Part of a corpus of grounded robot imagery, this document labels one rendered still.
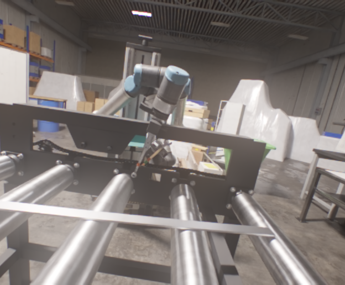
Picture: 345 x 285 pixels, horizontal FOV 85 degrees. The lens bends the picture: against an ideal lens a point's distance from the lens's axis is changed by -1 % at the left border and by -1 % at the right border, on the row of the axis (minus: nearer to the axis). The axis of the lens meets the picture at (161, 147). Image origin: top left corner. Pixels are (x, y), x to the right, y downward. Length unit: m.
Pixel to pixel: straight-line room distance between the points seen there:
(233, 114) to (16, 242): 4.06
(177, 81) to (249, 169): 0.57
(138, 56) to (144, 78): 1.26
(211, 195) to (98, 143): 0.63
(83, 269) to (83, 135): 0.67
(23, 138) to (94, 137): 0.37
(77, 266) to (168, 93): 0.59
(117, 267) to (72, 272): 0.84
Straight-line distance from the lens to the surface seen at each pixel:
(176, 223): 0.63
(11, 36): 14.11
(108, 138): 0.99
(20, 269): 1.59
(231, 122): 4.47
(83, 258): 0.53
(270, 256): 0.73
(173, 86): 0.74
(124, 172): 1.00
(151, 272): 1.32
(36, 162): 1.19
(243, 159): 1.03
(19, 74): 5.73
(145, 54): 2.14
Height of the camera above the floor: 1.27
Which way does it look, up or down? 13 degrees down
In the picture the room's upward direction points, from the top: 9 degrees clockwise
